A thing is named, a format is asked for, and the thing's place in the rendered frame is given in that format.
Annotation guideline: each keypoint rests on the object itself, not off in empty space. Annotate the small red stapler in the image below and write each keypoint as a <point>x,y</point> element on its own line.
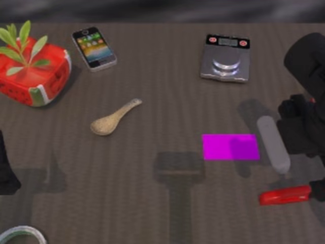
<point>284,195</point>

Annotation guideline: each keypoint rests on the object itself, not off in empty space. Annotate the magenta mat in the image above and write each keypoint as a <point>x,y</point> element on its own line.
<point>228,147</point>

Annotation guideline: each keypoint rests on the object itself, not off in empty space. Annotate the grey oblong bottle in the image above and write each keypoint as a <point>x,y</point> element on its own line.
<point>273,145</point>

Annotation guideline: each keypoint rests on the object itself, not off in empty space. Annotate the silver kitchen scale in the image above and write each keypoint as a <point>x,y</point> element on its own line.
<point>224,59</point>

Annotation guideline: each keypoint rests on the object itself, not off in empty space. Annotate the beige ceramic spoon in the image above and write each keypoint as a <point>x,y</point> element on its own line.
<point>111,119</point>

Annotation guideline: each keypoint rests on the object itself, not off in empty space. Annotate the smartphone with colourful screen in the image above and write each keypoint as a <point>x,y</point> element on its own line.
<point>94,48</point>

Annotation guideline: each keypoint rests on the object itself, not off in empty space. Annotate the red watermelon-pattern box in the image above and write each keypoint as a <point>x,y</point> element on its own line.
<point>38,76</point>

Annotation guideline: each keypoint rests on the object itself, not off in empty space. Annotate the green leafy plant sprig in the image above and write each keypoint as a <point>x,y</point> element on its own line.
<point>24,48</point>

